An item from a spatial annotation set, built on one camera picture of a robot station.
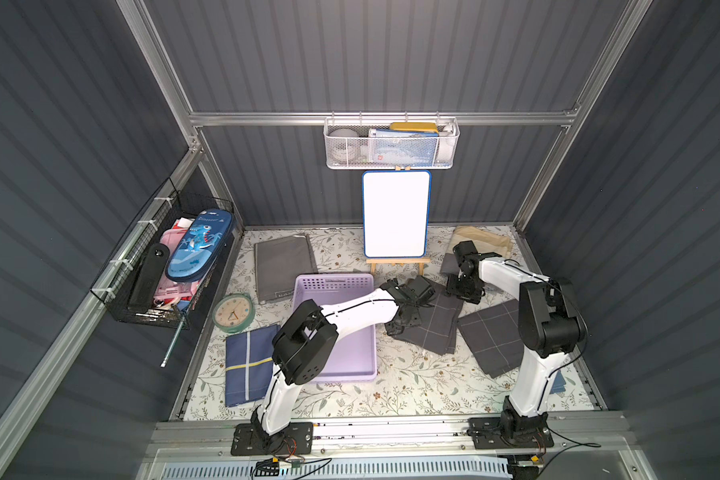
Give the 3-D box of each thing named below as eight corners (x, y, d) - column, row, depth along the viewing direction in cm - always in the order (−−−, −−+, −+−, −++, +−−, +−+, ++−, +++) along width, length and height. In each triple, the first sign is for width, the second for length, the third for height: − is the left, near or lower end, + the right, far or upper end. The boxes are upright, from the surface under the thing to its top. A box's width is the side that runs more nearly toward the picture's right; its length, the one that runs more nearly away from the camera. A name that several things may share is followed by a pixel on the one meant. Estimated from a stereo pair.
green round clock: (211, 332, 94) (206, 328, 91) (223, 298, 102) (219, 293, 99) (249, 332, 94) (246, 327, 91) (258, 298, 102) (256, 293, 99)
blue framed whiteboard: (363, 269, 109) (362, 198, 83) (364, 243, 118) (362, 170, 91) (420, 269, 109) (436, 198, 83) (416, 243, 118) (430, 170, 91)
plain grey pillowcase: (261, 305, 100) (258, 300, 98) (256, 249, 116) (253, 243, 114) (321, 290, 104) (320, 284, 101) (308, 238, 120) (307, 232, 117)
